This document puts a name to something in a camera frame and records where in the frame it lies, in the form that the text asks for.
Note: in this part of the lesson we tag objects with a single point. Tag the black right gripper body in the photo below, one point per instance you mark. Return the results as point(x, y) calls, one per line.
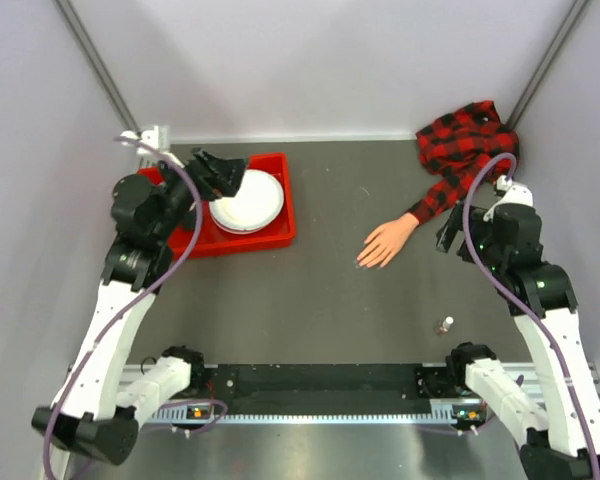
point(483, 247)

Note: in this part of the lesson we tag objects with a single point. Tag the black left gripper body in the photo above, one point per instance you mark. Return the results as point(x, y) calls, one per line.
point(177, 186)

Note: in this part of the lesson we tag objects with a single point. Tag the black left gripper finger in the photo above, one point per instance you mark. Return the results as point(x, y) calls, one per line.
point(227, 175)
point(201, 161)

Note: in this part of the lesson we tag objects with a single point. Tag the nail polish bottle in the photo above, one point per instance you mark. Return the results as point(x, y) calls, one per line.
point(443, 327)

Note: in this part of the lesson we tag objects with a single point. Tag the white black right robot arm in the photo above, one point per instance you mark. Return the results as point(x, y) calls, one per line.
point(557, 437)

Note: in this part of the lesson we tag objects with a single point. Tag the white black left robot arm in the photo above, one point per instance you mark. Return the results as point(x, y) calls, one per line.
point(91, 415)

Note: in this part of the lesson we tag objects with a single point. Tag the mannequin hand with nails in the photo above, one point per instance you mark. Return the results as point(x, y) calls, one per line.
point(386, 241)

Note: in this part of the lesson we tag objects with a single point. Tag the white paper plate stack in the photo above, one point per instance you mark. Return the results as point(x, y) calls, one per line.
point(257, 203)

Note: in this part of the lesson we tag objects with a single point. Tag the red plastic tray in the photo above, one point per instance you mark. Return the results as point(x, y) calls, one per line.
point(275, 225)

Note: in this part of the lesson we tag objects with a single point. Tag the red black plaid shirt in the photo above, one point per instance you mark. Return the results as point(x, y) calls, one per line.
point(456, 146)

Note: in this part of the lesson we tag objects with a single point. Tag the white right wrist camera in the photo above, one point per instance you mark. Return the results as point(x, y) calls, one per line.
point(509, 191)

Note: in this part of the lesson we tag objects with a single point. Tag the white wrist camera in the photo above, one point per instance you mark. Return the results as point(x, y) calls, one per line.
point(156, 136)
point(509, 191)

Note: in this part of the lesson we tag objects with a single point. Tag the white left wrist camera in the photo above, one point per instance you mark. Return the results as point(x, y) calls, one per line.
point(156, 136)

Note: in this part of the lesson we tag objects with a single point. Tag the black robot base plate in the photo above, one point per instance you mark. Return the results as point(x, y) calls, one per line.
point(287, 388)

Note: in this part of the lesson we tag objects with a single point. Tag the grey slotted cable duct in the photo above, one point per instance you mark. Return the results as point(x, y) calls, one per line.
point(195, 414)

